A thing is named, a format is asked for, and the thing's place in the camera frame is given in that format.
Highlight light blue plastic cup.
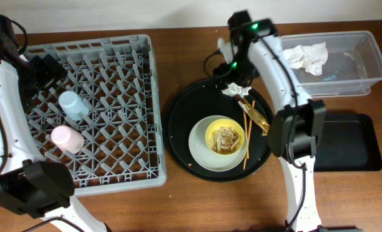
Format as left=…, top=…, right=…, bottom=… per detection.
left=59, top=91, right=90, bottom=121

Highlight gold coffee sachet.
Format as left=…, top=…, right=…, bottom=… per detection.
left=234, top=95, right=270, bottom=136

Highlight pink plastic cup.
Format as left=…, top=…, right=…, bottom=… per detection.
left=50, top=126, right=84, bottom=154

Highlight white napkin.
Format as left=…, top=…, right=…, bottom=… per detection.
left=221, top=82, right=252, bottom=97
left=283, top=42, right=328, bottom=76

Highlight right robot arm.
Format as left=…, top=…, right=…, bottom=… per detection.
left=212, top=10, right=327, bottom=231

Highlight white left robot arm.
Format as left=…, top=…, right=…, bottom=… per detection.
left=0, top=61, right=109, bottom=231

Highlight grey dishwasher rack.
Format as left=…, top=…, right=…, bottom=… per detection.
left=25, top=34, right=167, bottom=197

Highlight wooden chopstick right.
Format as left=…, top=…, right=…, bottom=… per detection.
left=246, top=100, right=255, bottom=159

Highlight wooden chopstick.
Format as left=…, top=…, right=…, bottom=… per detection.
left=246, top=100, right=255, bottom=159
left=242, top=112, right=248, bottom=170

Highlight wooden chopstick left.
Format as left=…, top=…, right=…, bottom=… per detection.
left=242, top=112, right=248, bottom=170

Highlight round black tray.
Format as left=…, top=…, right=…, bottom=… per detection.
left=163, top=79, right=271, bottom=182

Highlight yellow bowl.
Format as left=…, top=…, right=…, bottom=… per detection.
left=205, top=118, right=245, bottom=156

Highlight food scraps in bowl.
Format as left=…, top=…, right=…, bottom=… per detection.
left=208, top=127, right=241, bottom=155

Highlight white plate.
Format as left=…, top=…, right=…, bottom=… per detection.
left=188, top=115, right=244, bottom=172

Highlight clear plastic bin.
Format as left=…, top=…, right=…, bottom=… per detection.
left=281, top=31, right=382, bottom=97

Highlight black rectangular tray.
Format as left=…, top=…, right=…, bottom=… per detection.
left=314, top=113, right=382, bottom=172

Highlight black cable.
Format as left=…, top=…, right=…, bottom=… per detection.
left=203, top=48, right=223, bottom=78

